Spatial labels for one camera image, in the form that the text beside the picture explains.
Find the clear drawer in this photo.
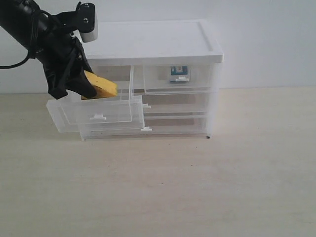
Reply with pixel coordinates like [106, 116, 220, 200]
[80, 116, 212, 140]
[46, 66, 144, 132]
[143, 65, 213, 94]
[142, 93, 210, 114]

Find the black cable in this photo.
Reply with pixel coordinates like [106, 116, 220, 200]
[0, 9, 50, 70]

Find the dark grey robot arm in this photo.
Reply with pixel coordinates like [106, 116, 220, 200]
[0, 0, 98, 99]

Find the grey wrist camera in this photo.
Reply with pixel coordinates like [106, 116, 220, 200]
[76, 2, 98, 43]

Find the white blue pill bottle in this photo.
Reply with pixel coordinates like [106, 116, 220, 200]
[169, 66, 190, 83]

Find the white plastic drawer cabinet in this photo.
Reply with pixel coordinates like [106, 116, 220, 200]
[84, 20, 224, 130]

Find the yellow sponge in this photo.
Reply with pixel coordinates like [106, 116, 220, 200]
[81, 71, 118, 100]

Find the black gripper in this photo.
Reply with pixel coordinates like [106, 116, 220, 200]
[37, 32, 97, 99]

